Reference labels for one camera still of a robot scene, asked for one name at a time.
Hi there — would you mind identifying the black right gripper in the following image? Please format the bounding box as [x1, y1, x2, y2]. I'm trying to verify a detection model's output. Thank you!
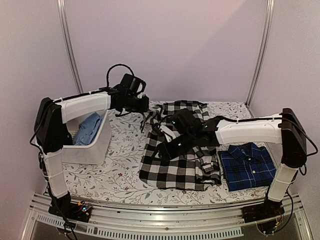
[151, 130, 197, 162]

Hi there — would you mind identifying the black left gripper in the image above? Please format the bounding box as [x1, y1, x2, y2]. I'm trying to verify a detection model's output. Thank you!
[125, 95, 150, 114]

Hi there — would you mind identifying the black white checkered shirt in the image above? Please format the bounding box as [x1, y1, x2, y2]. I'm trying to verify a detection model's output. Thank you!
[139, 100, 222, 191]

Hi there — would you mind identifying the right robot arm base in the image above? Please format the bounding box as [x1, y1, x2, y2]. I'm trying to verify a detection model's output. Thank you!
[241, 199, 285, 235]

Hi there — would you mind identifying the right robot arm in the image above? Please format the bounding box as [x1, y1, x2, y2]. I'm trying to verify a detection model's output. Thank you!
[155, 108, 311, 218]

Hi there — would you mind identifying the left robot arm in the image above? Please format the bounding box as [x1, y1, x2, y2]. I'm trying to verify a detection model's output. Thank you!
[29, 71, 149, 217]

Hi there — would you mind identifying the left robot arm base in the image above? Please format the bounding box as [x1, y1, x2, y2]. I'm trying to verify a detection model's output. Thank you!
[48, 194, 92, 223]

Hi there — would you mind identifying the light blue shirt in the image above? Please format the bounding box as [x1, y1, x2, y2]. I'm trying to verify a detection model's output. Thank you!
[73, 112, 104, 146]

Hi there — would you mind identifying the floral patterned table cloth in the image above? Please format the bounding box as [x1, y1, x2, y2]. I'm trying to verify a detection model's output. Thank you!
[61, 111, 267, 207]

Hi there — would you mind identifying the white plastic bin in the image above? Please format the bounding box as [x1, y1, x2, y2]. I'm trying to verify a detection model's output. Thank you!
[36, 109, 113, 165]

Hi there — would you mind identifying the folded blue plaid shirt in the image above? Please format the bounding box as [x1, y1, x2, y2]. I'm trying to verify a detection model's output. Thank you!
[218, 142, 276, 192]

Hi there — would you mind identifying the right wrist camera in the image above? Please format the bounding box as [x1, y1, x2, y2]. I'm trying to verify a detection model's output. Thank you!
[152, 123, 176, 143]

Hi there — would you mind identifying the left aluminium corner post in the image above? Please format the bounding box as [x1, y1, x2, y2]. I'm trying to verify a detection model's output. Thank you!
[56, 0, 84, 94]

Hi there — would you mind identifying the aluminium corner post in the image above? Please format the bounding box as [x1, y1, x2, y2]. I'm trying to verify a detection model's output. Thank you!
[245, 0, 275, 108]
[56, 0, 84, 94]

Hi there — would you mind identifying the right aluminium corner post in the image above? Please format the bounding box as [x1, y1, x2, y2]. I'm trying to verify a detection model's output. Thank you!
[245, 0, 275, 108]

